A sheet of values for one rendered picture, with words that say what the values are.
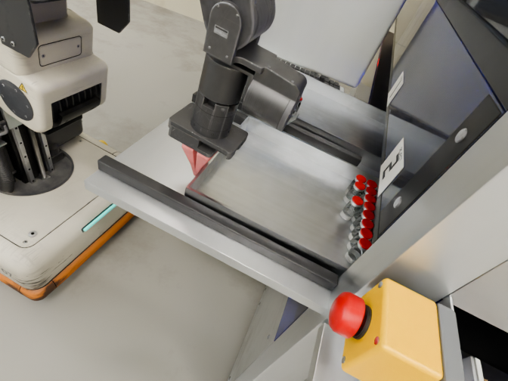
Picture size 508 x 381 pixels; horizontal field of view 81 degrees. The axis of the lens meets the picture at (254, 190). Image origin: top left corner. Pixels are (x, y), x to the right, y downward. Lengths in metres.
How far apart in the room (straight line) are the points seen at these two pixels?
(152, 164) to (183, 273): 0.93
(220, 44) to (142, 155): 0.27
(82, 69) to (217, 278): 0.96
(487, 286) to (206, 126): 0.35
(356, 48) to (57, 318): 1.48
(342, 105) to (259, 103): 0.60
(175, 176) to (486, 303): 0.44
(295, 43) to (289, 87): 0.95
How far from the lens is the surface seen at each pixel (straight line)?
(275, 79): 0.36
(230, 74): 0.38
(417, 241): 0.32
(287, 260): 0.44
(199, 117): 0.42
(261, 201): 0.52
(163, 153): 0.56
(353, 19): 1.28
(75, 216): 1.24
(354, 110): 0.96
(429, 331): 0.32
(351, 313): 0.30
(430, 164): 0.38
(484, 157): 0.30
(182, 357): 1.29
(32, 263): 1.17
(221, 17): 0.34
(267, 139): 0.66
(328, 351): 0.44
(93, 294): 1.38
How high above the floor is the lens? 1.25
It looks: 43 degrees down
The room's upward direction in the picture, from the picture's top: 23 degrees clockwise
